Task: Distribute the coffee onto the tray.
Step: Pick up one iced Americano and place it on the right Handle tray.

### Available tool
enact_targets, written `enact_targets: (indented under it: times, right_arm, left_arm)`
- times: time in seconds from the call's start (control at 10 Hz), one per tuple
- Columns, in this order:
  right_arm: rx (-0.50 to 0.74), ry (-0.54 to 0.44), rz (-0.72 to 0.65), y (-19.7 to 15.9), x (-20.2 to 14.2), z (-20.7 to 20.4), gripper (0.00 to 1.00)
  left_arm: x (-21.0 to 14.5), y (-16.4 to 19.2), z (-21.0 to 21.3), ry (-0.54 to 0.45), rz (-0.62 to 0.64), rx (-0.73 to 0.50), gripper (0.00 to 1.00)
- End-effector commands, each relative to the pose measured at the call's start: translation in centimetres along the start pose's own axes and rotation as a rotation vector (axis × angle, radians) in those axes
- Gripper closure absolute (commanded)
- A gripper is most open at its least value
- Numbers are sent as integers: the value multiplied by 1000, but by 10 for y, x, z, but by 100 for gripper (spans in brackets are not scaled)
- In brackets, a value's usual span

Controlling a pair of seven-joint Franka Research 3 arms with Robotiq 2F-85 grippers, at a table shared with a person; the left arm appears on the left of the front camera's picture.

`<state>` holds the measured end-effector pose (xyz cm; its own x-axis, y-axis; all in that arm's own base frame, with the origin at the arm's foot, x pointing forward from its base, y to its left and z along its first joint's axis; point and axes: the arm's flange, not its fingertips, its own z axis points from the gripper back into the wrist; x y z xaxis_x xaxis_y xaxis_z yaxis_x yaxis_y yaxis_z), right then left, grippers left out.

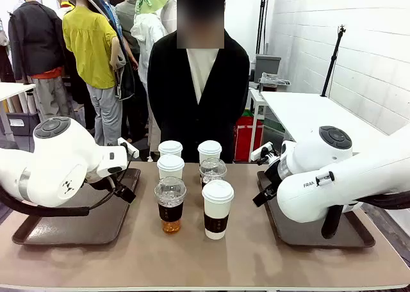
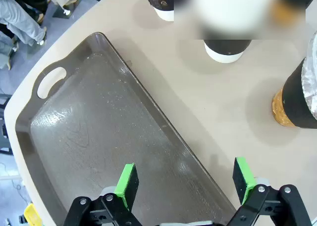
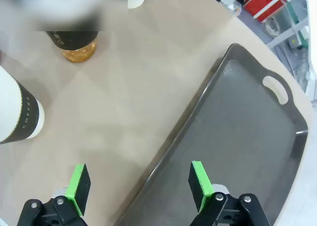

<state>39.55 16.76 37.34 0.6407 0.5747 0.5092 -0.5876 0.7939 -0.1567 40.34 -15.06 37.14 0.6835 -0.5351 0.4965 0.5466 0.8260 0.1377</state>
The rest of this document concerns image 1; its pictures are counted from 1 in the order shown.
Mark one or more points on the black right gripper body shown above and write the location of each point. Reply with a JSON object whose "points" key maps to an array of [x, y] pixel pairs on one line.
{"points": [[275, 176]]}

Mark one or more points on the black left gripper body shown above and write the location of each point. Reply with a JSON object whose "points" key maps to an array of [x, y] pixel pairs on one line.
{"points": [[125, 193]]}

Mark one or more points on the white lidded paper coffee cup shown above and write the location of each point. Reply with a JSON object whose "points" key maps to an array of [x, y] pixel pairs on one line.
{"points": [[170, 147], [170, 167], [209, 149], [218, 205]]}

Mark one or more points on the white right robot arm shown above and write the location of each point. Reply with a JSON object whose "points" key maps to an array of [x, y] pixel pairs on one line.
{"points": [[352, 176]]}

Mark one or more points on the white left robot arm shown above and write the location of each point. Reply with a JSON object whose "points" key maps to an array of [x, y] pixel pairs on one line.
{"points": [[57, 164]]}

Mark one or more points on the dark brown plastic serving tray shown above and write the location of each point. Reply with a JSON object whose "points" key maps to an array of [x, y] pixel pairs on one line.
{"points": [[288, 228], [80, 228]]}

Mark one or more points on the large white table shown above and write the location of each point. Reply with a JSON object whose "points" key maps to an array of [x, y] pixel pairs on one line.
{"points": [[307, 112]]}

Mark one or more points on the clear plastic wrapped bundle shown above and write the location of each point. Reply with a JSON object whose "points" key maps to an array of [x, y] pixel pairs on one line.
{"points": [[272, 79]]}

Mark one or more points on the grey box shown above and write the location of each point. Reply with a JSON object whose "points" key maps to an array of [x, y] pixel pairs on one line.
{"points": [[267, 66]]}

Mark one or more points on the person in black coat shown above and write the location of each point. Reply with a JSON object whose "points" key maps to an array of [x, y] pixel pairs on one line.
{"points": [[179, 96]]}

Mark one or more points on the bystander in blue shirt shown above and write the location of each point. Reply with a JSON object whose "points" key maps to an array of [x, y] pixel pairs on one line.
{"points": [[126, 80]]}

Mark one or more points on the grey blue storage bin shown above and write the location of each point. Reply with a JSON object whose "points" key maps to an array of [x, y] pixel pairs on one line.
{"points": [[22, 124]]}

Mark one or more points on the black tripod pole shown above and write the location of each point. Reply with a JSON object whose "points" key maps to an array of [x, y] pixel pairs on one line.
{"points": [[331, 61]]}

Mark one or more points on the black light stand pole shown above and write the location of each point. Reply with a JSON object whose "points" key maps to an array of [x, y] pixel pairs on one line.
{"points": [[262, 16]]}

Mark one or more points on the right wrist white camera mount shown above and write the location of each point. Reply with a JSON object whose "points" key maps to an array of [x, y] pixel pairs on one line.
{"points": [[260, 153]]}

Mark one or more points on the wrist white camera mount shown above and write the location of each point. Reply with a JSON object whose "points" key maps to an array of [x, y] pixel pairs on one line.
{"points": [[260, 153], [128, 147]]}

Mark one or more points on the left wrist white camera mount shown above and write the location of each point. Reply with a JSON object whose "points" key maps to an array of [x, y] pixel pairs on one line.
{"points": [[128, 147]]}

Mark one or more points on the small white shelf frame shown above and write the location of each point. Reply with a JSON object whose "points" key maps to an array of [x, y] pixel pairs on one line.
{"points": [[254, 96]]}

